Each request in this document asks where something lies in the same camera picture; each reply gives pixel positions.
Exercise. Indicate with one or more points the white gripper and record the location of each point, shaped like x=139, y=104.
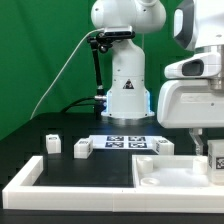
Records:
x=190, y=104

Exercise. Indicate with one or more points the white square tabletop part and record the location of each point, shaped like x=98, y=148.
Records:
x=165, y=174

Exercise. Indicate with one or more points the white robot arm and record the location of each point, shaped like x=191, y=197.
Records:
x=198, y=27

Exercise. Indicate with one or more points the fiducial marker sheet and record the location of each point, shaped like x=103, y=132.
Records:
x=122, y=142

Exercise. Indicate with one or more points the white U-shaped obstacle fence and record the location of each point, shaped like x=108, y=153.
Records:
x=22, y=193

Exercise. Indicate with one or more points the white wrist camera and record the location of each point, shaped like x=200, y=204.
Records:
x=202, y=65

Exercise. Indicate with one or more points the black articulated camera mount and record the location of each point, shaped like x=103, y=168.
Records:
x=97, y=63

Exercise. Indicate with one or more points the black camera on mount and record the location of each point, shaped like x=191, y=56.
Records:
x=119, y=34

